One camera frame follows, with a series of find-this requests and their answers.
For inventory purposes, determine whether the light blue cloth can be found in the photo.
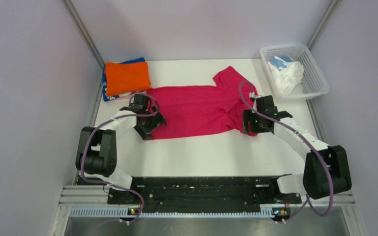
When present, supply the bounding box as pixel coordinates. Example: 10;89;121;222
268;56;296;70

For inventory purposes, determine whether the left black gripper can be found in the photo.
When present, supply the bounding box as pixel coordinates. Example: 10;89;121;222
135;105;166;140

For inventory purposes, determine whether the white cable duct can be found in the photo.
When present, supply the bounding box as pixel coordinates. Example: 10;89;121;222
70;207;275;218

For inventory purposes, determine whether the white plastic basket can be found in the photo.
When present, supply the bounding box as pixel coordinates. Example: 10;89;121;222
260;43;330;102

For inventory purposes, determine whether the orange folded t-shirt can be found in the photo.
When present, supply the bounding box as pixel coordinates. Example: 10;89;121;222
105;62;151;96

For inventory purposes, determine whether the white crumpled t-shirt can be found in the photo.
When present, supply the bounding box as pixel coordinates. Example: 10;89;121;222
267;60;305;95

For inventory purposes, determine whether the blue folded t-shirt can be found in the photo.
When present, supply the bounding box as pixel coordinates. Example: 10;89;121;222
102;57;145;102

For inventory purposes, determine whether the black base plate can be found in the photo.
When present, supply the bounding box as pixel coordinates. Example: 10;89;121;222
78;176;336;214

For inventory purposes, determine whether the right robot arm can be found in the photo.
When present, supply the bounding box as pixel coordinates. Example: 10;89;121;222
243;92;352;203

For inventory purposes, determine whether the light pink folded t-shirt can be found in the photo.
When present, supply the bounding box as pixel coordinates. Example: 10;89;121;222
115;91;146;100

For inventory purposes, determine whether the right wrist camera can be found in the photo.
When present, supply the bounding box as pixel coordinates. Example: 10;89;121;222
249;91;262;102

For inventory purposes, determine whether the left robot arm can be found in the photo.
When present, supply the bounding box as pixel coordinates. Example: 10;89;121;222
75;92;167;207

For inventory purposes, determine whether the aluminium rail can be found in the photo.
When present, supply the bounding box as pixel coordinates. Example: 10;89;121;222
59;185;356;207

